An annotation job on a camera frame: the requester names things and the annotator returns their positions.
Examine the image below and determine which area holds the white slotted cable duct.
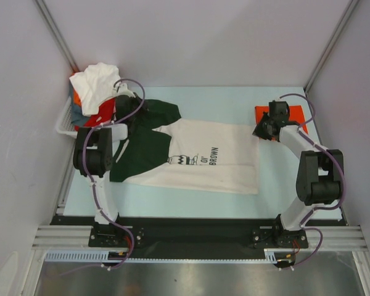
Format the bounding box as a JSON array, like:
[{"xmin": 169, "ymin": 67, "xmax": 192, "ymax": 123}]
[{"xmin": 45, "ymin": 250, "xmax": 282, "ymax": 264}]

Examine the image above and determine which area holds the grey blue garment in basket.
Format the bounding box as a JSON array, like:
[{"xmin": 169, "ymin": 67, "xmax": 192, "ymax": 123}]
[{"xmin": 68, "ymin": 83, "xmax": 90, "ymax": 126}]

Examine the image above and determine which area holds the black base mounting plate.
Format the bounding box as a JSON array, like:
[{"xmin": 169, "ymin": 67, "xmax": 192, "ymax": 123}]
[{"xmin": 49, "ymin": 215, "xmax": 348, "ymax": 260}]

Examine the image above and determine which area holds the left aluminium corner post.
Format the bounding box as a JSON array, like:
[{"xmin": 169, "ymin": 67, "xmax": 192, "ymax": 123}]
[{"xmin": 33, "ymin": 0, "xmax": 79, "ymax": 72}]

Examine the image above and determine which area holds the orange garment in basket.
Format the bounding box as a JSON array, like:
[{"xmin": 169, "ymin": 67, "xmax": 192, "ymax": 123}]
[{"xmin": 73, "ymin": 90, "xmax": 81, "ymax": 107}]

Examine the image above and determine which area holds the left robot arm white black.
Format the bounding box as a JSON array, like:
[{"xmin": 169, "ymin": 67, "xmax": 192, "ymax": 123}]
[{"xmin": 73, "ymin": 94, "xmax": 147, "ymax": 225}]

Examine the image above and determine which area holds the aluminium frame rail front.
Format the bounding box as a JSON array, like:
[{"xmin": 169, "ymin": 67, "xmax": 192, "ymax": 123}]
[{"xmin": 32, "ymin": 225, "xmax": 368, "ymax": 252}]

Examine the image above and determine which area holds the aluminium corner post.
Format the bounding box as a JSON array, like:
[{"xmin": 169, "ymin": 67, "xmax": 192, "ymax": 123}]
[
  {"xmin": 303, "ymin": 0, "xmax": 361, "ymax": 94},
  {"xmin": 33, "ymin": 0, "xmax": 79, "ymax": 72}
]

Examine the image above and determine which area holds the folded orange t shirt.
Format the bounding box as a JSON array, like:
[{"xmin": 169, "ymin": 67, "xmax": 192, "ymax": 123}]
[{"xmin": 255, "ymin": 105, "xmax": 306, "ymax": 126}]

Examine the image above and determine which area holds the white plastic laundry basket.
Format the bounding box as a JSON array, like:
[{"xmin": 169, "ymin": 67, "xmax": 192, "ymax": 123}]
[{"xmin": 55, "ymin": 97, "xmax": 77, "ymax": 139}]

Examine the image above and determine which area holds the right aluminium corner post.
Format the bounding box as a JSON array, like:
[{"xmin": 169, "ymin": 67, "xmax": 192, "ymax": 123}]
[{"xmin": 303, "ymin": 0, "xmax": 361, "ymax": 94}]

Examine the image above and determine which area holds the white t shirt in basket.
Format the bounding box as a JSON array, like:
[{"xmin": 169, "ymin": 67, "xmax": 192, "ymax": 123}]
[{"xmin": 70, "ymin": 62, "xmax": 121, "ymax": 117}]

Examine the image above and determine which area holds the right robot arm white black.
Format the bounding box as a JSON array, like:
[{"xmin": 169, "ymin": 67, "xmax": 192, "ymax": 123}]
[{"xmin": 253, "ymin": 101, "xmax": 346, "ymax": 247}]

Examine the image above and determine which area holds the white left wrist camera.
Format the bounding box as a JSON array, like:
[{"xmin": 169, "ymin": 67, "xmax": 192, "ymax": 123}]
[{"xmin": 113, "ymin": 83, "xmax": 135, "ymax": 97}]

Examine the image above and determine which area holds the cream and green t shirt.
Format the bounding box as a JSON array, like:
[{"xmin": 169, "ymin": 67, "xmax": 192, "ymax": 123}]
[{"xmin": 109, "ymin": 99, "xmax": 259, "ymax": 195}]

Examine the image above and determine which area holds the red t shirt in basket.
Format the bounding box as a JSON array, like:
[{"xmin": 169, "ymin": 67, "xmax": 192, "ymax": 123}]
[{"xmin": 75, "ymin": 99, "xmax": 115, "ymax": 131}]

